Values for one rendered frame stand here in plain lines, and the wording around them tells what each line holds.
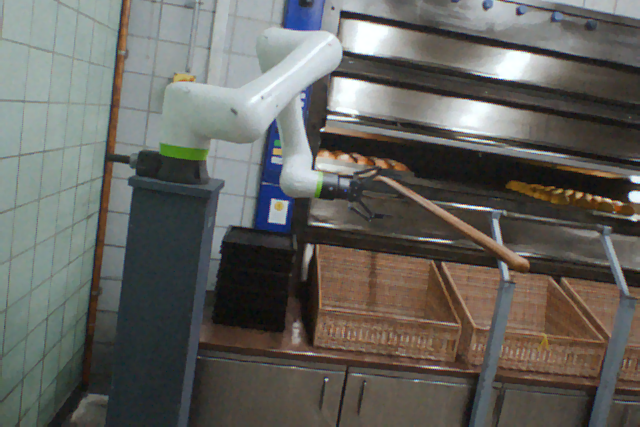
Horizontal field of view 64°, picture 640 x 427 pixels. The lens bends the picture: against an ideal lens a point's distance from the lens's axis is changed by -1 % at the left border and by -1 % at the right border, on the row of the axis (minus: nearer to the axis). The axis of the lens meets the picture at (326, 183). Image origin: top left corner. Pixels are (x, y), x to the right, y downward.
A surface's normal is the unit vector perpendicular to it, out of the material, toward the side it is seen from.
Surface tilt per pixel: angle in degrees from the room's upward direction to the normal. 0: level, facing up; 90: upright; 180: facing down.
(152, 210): 90
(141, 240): 90
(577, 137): 70
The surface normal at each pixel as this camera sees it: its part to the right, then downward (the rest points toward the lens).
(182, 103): -0.44, -0.02
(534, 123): 0.14, -0.21
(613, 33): 0.10, 0.15
